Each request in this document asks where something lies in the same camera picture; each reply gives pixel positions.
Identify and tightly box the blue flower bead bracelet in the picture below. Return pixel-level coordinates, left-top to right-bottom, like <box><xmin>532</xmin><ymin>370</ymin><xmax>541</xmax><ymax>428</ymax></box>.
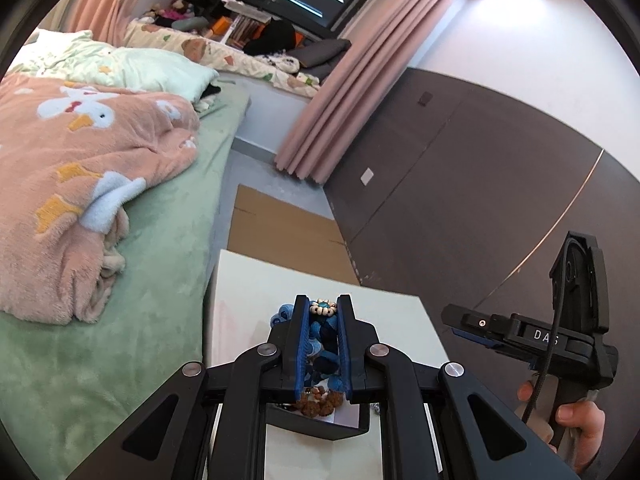
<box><xmin>269</xmin><ymin>296</ymin><xmax>352</xmax><ymax>391</ymax></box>

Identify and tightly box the black jewelry box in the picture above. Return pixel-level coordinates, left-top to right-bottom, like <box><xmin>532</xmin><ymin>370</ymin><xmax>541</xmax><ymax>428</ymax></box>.
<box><xmin>266</xmin><ymin>401</ymin><xmax>371</xmax><ymax>441</ymax></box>

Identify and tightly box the brown rudraksha bead bracelet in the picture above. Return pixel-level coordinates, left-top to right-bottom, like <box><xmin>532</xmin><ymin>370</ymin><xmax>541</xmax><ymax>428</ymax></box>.
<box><xmin>295</xmin><ymin>386</ymin><xmax>346</xmax><ymax>420</ymax></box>

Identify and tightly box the right hand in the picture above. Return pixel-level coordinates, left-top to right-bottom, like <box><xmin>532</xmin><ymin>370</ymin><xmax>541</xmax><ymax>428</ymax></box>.
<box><xmin>518</xmin><ymin>380</ymin><xmax>605</xmax><ymax>479</ymax></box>

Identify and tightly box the white low table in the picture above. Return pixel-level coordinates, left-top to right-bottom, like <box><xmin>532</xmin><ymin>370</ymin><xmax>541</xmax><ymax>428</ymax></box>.
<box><xmin>203</xmin><ymin>249</ymin><xmax>452</xmax><ymax>480</ymax></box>

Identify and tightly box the green bed sheet mattress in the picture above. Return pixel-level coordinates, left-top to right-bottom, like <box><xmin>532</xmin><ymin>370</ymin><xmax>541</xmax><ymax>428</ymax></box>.
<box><xmin>1</xmin><ymin>81</ymin><xmax>250</xmax><ymax>479</ymax></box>

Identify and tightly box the flattened cardboard sheet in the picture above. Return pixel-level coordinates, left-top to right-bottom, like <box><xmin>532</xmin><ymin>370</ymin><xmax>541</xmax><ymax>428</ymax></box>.
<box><xmin>227</xmin><ymin>185</ymin><xmax>359</xmax><ymax>285</ymax></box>

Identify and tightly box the pink duck blanket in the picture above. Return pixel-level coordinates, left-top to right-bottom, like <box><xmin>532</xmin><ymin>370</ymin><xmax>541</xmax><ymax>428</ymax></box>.
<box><xmin>1</xmin><ymin>74</ymin><xmax>200</xmax><ymax>325</ymax></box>

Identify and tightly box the patterned window bench cushion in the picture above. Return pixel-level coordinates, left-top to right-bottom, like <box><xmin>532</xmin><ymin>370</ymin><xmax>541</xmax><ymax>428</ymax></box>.
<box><xmin>124</xmin><ymin>21</ymin><xmax>320</xmax><ymax>99</ymax></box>

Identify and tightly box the pink curtain right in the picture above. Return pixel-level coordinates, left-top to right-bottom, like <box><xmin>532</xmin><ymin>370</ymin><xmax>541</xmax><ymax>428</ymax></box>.
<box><xmin>274</xmin><ymin>0</ymin><xmax>456</xmax><ymax>184</ymax></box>

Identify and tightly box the light green pillow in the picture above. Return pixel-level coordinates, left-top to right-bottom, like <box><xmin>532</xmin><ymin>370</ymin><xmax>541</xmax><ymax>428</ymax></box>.
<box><xmin>8</xmin><ymin>28</ymin><xmax>218</xmax><ymax>103</ymax></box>

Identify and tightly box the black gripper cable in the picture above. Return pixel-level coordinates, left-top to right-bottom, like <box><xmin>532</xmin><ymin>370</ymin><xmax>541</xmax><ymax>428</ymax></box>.
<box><xmin>522</xmin><ymin>236</ymin><xmax>586</xmax><ymax>424</ymax></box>

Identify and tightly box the white wall switch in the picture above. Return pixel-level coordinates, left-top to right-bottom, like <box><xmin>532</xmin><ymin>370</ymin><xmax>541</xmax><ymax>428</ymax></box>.
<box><xmin>360</xmin><ymin>168</ymin><xmax>374</xmax><ymax>186</ymax></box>

